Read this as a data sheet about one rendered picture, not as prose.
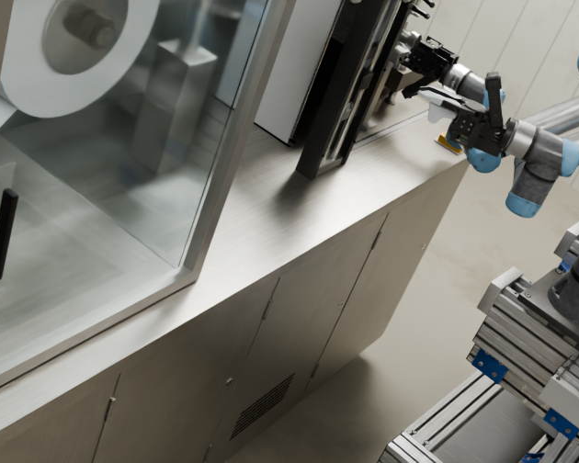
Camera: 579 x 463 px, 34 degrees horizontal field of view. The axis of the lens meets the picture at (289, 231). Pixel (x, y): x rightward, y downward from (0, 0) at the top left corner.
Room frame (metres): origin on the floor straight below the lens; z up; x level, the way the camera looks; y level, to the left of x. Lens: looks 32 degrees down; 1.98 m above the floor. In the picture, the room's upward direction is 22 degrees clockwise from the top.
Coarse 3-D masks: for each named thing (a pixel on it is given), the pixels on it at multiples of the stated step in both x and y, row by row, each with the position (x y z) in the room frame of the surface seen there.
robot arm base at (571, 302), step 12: (564, 276) 2.03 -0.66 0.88; (576, 276) 1.99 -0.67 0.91; (552, 288) 2.01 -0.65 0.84; (564, 288) 1.99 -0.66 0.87; (576, 288) 1.98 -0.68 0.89; (552, 300) 1.99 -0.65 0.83; (564, 300) 1.97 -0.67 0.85; (576, 300) 1.96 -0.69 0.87; (564, 312) 1.96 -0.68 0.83; (576, 312) 1.95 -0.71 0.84
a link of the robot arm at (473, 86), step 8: (472, 72) 2.37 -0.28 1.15; (464, 80) 2.34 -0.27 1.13; (472, 80) 2.34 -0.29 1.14; (480, 80) 2.34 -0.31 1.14; (464, 88) 2.33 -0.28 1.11; (472, 88) 2.32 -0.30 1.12; (480, 88) 2.32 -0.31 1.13; (464, 96) 2.33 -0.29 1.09; (472, 96) 2.32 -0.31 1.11; (480, 96) 2.31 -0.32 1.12; (504, 96) 2.34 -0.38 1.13; (488, 104) 2.30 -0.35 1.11
